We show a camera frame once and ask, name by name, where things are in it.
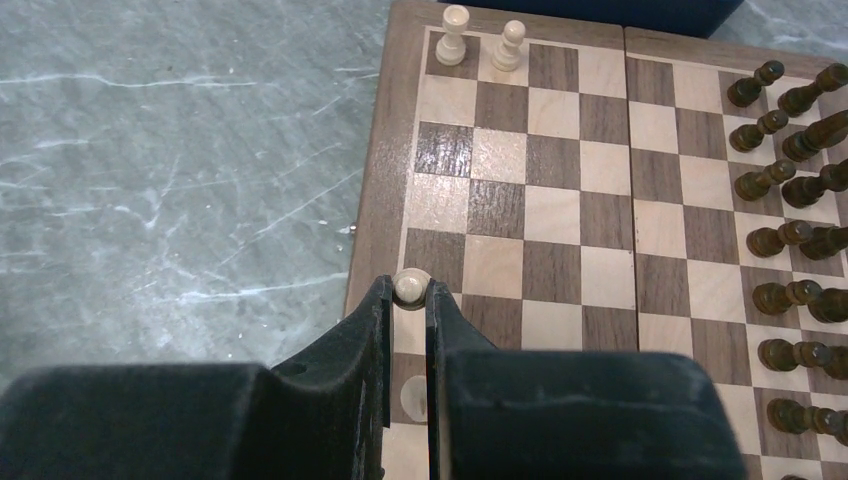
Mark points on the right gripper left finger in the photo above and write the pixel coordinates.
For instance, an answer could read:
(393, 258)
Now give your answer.
(318, 415)

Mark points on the white chess piece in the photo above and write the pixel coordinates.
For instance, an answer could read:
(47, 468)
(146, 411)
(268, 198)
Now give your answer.
(413, 398)

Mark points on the white chess rook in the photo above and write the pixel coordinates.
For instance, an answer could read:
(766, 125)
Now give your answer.
(451, 47)

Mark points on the dark chess piece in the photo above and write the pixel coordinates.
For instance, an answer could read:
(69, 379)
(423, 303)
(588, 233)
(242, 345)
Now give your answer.
(798, 100)
(822, 134)
(825, 242)
(766, 242)
(750, 136)
(746, 91)
(802, 192)
(752, 186)

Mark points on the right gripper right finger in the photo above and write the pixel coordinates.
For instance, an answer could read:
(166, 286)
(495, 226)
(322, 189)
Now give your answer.
(543, 414)

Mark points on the wooden chess board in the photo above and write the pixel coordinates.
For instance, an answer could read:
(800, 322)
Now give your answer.
(585, 201)

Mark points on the dark blue piece box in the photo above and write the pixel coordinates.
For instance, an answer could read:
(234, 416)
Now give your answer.
(694, 18)

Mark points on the white chess pawn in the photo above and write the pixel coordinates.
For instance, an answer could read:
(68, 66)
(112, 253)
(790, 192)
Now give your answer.
(410, 287)
(507, 55)

